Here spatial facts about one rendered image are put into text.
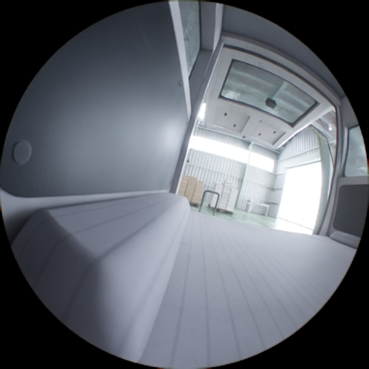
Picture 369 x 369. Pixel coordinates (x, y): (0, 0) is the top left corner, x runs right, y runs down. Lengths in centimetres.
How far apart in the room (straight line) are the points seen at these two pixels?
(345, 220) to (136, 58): 132
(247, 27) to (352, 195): 135
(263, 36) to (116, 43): 106
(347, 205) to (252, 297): 113
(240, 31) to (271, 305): 122
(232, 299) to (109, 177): 21
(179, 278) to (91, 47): 26
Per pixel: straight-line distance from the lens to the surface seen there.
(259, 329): 16
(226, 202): 572
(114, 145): 18
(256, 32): 114
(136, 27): 21
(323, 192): 420
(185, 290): 16
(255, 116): 172
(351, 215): 122
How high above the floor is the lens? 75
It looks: level
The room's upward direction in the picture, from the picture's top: 15 degrees clockwise
